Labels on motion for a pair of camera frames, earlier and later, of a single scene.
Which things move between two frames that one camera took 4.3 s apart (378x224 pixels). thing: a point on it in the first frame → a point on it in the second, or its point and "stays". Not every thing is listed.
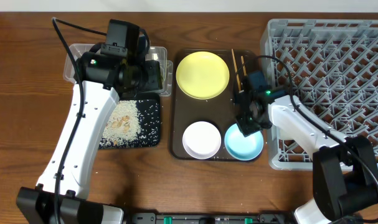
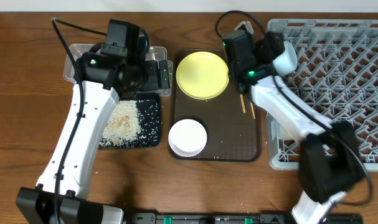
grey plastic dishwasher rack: [338, 68] stays
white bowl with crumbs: [202, 140] → [187, 137]
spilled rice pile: [124, 127] stays
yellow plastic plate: [202, 75] stays
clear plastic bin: [156, 53] stays
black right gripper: [246, 125] → [270, 47]
